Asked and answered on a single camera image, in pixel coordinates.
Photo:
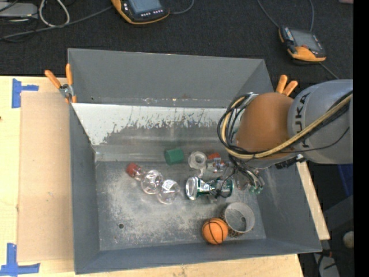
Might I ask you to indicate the crushed green drink can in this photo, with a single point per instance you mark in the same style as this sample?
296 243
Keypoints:
196 188

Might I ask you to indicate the small orange-red piece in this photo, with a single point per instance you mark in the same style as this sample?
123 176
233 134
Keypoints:
214 156

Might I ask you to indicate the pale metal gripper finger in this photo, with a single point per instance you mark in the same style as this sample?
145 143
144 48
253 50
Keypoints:
218 165
221 188

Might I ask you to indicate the brown cardboard board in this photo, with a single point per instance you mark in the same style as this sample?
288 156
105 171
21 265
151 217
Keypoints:
43 177

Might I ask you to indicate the black cylinder on white bracket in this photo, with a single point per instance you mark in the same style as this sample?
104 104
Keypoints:
286 163

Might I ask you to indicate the grey metal bin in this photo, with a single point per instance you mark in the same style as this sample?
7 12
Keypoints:
144 218

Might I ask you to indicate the green plastic cup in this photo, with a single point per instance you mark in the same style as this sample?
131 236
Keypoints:
174 156

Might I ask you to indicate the orange toy basketball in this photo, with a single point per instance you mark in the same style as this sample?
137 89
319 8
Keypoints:
215 231

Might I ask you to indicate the white and brown paper cup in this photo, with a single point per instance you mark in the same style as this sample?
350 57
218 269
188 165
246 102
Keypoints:
240 219

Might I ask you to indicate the clear plastic bottle red cap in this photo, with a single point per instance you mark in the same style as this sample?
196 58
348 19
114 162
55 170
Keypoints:
152 182

